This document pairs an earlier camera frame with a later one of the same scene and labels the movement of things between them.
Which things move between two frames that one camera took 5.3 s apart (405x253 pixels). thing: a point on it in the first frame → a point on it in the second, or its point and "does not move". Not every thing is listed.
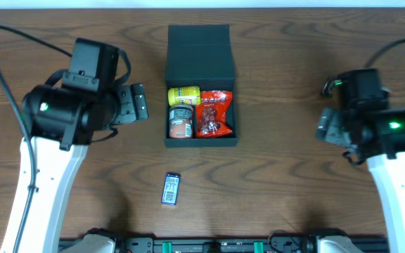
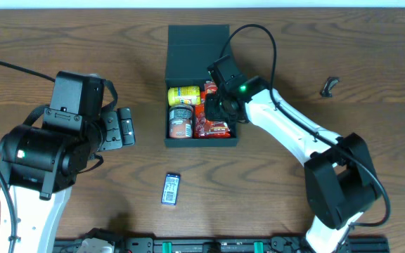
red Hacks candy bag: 211,117 does not move
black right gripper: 328,125 → 216,106
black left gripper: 133,102 → 126,126
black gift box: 200,55 does not move
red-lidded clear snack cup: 181,121 does not move
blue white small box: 171,189 does not move
